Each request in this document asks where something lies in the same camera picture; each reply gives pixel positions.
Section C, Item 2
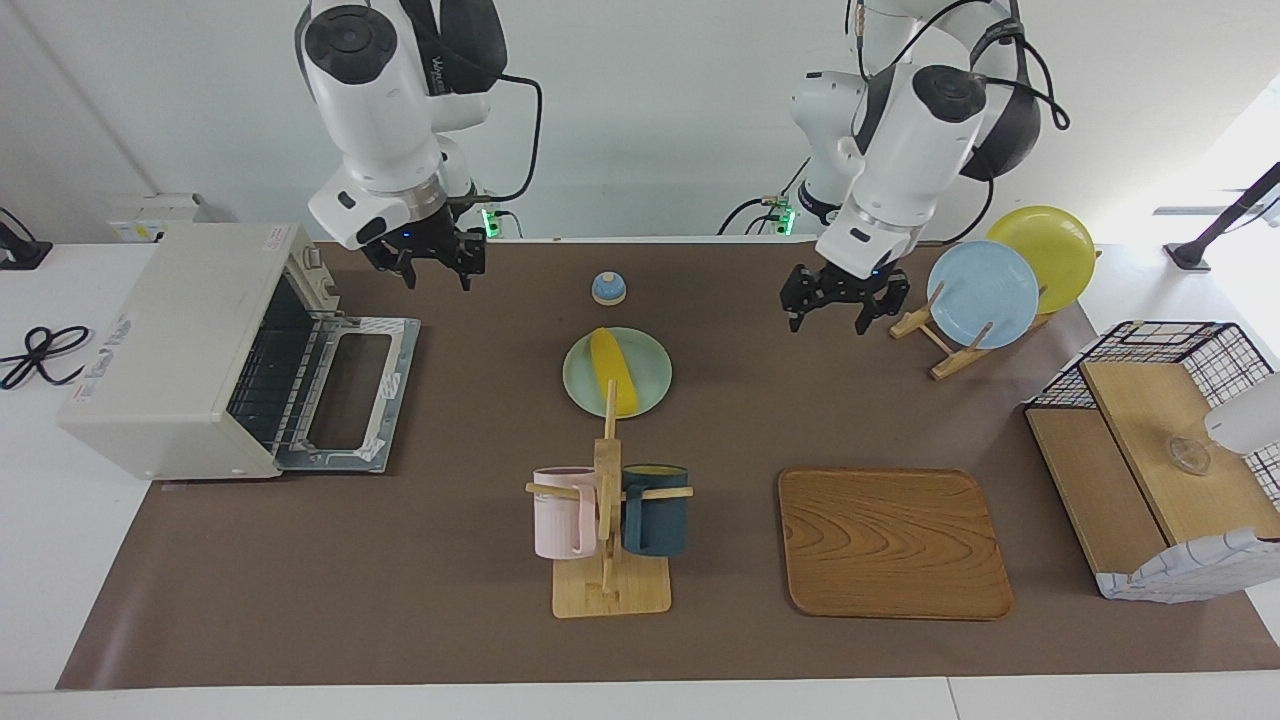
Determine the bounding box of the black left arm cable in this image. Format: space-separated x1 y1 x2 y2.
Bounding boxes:
850 0 1071 131

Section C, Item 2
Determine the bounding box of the brown wooden tray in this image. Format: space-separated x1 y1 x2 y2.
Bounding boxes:
778 467 1015 621

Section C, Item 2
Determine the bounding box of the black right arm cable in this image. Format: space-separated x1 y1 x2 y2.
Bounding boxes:
450 70 546 206

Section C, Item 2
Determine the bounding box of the glass oven door with handle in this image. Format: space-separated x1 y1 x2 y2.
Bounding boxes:
275 313 421 474

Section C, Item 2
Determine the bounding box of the wooden plate rack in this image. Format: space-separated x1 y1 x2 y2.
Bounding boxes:
890 280 1053 381

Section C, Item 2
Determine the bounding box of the yellow plate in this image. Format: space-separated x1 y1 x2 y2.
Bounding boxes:
987 205 1097 316

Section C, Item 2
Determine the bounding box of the dark teal mug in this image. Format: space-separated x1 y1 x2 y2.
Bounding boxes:
622 463 691 558

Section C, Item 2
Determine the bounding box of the black desk mount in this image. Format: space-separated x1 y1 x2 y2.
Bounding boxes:
0 207 53 271

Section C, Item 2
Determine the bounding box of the small clear glass bowl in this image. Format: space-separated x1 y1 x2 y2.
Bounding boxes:
1165 435 1213 476

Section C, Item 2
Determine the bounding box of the brown table mat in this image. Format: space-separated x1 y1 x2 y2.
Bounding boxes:
55 240 1280 691

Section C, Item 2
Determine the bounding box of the pink mug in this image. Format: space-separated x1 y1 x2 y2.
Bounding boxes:
532 466 599 561

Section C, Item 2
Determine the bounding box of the black base cable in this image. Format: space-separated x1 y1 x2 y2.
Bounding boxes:
716 150 811 237

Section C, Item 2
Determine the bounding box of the wire basket wooden shelf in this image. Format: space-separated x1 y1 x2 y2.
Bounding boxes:
1025 360 1280 591

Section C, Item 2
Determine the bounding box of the white socket box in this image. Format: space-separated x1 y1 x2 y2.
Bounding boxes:
108 193 216 244

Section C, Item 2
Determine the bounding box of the white checked cloth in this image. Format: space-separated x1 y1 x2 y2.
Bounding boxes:
1095 527 1280 604

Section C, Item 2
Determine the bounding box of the yellow corn cob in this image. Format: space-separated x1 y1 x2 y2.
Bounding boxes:
588 328 641 416

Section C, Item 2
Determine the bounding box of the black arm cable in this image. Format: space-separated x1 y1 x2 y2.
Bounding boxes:
850 0 1071 131
450 70 546 206

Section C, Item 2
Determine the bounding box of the coiled black cable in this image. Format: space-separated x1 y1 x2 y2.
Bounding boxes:
0 325 93 391

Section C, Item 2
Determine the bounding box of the metal oven wire rack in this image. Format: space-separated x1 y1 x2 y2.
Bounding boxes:
228 275 331 451

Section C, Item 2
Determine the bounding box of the white toaster oven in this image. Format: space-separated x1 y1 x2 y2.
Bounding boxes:
57 222 346 481

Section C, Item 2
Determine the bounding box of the wooden mug tree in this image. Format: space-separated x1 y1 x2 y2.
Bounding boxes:
525 378 694 619

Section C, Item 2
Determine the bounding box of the light blue plate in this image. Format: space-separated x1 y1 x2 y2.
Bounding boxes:
926 240 1041 351

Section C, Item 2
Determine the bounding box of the white rounded casing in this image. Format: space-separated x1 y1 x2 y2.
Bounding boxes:
1204 372 1280 457

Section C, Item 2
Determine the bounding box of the black wire basket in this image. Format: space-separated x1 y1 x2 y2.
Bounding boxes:
1028 320 1280 501

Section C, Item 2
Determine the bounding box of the black stand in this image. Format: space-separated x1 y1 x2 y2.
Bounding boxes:
1165 162 1280 273

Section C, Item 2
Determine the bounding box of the pale green plate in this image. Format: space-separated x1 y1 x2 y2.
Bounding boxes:
562 327 674 419

